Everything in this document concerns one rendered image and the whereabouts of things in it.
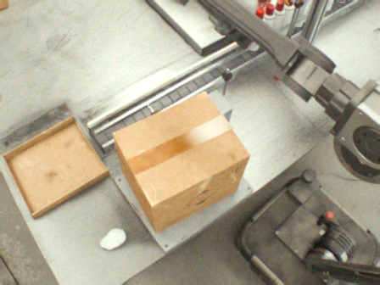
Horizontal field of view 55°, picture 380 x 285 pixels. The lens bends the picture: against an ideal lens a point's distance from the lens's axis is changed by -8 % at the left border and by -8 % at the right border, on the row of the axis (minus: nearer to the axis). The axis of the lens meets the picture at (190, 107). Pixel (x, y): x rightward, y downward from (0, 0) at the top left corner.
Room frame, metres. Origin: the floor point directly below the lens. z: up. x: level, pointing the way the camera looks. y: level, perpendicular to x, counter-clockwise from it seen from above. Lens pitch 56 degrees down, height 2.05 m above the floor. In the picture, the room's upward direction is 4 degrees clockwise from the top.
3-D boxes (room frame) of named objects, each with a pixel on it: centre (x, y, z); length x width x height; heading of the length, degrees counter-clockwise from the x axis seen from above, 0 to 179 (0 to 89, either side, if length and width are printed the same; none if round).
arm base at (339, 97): (0.45, -0.30, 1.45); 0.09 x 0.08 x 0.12; 135
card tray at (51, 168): (0.52, 0.45, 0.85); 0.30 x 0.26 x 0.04; 129
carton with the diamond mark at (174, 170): (0.50, 0.02, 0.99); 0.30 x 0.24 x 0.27; 123
